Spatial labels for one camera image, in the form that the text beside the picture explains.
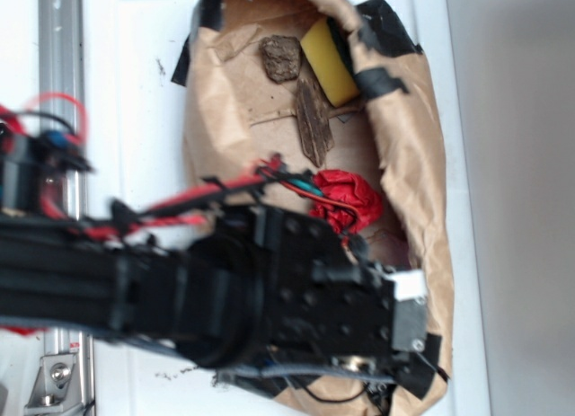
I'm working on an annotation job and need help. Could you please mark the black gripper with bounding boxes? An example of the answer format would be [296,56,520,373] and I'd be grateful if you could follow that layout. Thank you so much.
[210,205,427,385]

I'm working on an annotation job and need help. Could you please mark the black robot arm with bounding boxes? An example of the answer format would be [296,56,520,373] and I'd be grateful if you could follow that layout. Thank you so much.
[1,109,436,396]

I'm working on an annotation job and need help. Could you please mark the red crumpled paper ball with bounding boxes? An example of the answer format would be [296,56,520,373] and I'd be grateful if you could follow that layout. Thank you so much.
[310,170,384,235]

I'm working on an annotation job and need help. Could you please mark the long brown bark piece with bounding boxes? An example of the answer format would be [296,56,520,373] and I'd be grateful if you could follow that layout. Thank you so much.
[296,77,334,167]

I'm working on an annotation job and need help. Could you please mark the brown paper bag bin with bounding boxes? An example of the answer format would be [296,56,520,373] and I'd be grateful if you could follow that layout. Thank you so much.
[183,0,454,415]

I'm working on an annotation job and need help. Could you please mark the brown bark chunk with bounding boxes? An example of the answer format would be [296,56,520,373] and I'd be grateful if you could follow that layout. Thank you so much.
[259,35,302,84]

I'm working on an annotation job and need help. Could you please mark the yellow green sponge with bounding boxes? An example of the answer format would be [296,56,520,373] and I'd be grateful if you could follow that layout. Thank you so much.
[300,18,359,108]

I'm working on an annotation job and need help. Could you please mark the grey corner bracket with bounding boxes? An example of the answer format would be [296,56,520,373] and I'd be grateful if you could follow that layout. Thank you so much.
[23,353,83,415]

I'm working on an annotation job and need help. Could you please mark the red black cable bundle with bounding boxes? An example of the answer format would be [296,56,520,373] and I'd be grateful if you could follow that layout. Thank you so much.
[0,91,374,246]

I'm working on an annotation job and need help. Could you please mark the aluminium extrusion rail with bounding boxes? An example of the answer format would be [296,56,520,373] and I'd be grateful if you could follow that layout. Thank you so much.
[38,0,96,415]

